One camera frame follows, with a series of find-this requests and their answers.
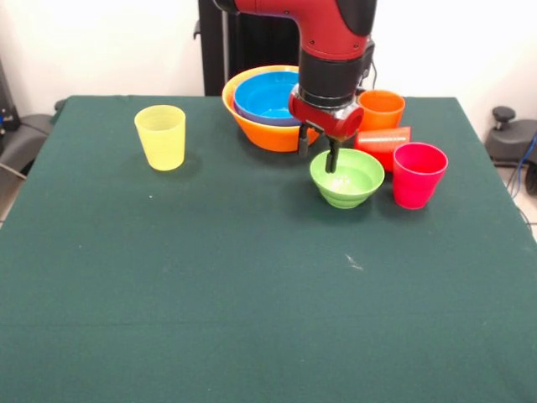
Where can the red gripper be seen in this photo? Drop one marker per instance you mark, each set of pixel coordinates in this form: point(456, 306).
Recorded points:
point(335, 121)

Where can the green bowl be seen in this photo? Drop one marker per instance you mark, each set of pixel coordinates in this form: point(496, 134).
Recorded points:
point(356, 189)

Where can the orange cup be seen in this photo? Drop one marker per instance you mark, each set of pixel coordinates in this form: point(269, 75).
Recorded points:
point(384, 113)

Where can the pink cup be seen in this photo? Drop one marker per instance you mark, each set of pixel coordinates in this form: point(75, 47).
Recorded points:
point(417, 184)

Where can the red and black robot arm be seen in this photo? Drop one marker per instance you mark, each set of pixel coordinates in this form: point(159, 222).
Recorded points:
point(331, 42)

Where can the red cup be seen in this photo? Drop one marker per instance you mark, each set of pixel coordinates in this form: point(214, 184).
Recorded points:
point(377, 144)

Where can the purple bowl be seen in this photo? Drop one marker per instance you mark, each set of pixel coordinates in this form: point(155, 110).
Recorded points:
point(260, 123)

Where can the deep blue bowl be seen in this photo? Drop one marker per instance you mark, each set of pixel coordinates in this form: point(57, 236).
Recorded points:
point(237, 101)

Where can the grey floor equipment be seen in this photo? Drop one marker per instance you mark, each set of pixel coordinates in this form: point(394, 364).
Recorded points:
point(25, 138)

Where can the grey machine base with knob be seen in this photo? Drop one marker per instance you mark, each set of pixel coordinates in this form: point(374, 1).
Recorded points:
point(512, 142)

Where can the dark green tablecloth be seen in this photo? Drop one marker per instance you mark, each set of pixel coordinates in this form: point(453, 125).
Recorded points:
point(235, 361)

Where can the black power plug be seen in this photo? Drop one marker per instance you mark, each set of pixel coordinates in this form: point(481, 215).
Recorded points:
point(360, 89)

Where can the light orange bowl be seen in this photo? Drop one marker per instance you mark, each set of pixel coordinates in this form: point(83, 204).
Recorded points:
point(268, 136)

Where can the yellow cup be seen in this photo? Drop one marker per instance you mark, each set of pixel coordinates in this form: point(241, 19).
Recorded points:
point(161, 142)

